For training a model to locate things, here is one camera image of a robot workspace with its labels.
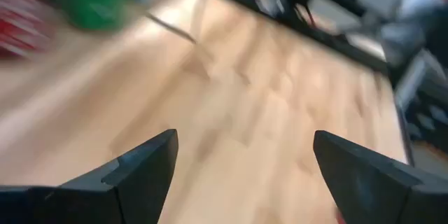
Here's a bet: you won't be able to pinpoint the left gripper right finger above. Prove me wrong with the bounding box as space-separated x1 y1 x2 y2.
313 129 448 224

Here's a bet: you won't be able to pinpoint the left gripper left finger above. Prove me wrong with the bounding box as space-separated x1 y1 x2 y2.
0 128 179 224

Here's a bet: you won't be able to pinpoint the red white striped can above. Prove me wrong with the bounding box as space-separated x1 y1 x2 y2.
0 0 55 59

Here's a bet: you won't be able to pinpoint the green Sprite can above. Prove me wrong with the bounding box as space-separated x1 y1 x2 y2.
36 0 129 32

